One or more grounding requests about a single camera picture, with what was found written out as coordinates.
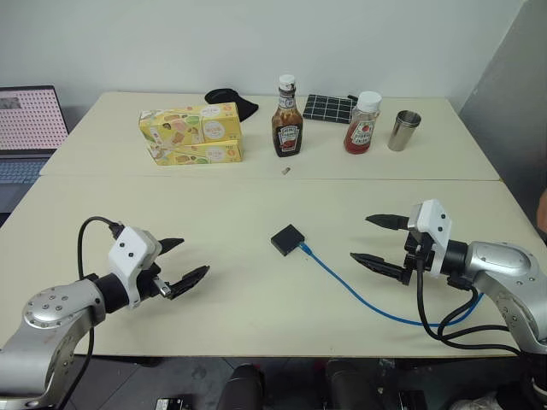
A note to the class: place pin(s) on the grey laptop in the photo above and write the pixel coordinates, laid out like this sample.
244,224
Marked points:
25,128

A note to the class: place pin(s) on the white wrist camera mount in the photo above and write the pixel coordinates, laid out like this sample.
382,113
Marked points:
128,252
436,222

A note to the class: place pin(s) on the black white-grid mat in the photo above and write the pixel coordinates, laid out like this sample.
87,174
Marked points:
328,108

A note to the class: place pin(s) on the stainless steel cup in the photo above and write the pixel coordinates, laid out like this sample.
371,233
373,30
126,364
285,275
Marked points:
404,132

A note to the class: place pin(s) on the black cloth pad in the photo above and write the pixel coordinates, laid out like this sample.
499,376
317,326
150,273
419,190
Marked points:
243,107

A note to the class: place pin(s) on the red ketchup squeeze bottle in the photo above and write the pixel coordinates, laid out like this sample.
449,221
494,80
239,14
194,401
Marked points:
360,132

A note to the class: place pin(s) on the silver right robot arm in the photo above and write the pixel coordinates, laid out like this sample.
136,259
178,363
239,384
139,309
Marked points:
500,261

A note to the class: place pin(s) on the yellow printed snack box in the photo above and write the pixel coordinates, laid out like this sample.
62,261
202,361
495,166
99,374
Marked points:
188,124
201,154

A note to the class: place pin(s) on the brown sauce squeeze bottle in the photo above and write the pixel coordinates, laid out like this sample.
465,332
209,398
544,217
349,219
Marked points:
287,128

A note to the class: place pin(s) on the grey partition panel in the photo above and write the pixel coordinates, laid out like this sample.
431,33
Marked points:
508,107

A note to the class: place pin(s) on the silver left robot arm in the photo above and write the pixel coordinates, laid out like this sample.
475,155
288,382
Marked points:
47,308

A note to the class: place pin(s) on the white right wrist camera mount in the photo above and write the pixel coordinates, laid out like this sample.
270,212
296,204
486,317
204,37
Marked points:
436,222

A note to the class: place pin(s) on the small black square box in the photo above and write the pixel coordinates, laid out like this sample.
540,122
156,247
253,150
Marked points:
286,239

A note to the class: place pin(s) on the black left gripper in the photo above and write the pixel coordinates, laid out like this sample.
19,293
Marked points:
149,282

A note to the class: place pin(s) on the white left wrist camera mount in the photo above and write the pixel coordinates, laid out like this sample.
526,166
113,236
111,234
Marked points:
128,252

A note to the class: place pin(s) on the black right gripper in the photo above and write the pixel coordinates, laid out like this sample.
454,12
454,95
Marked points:
419,256

